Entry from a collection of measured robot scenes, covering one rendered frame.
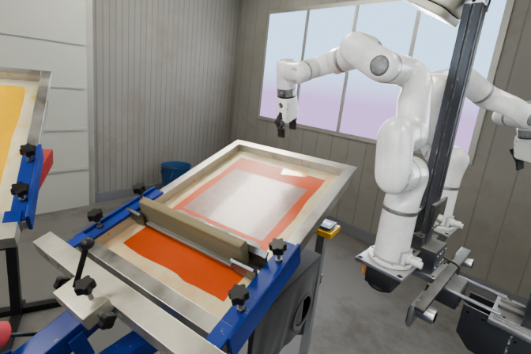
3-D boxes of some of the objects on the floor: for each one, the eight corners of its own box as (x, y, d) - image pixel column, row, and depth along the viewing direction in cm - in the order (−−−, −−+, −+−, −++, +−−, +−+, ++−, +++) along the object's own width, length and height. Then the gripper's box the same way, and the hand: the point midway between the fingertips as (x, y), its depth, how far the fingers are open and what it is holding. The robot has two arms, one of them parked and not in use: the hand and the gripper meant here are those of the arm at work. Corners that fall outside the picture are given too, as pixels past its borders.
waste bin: (180, 190, 446) (182, 157, 435) (195, 200, 419) (197, 163, 409) (150, 196, 415) (152, 160, 404) (165, 206, 389) (167, 167, 378)
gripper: (289, 85, 130) (289, 124, 138) (266, 97, 117) (268, 139, 125) (305, 88, 126) (305, 127, 134) (283, 99, 114) (284, 142, 122)
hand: (287, 130), depth 129 cm, fingers open, 8 cm apart
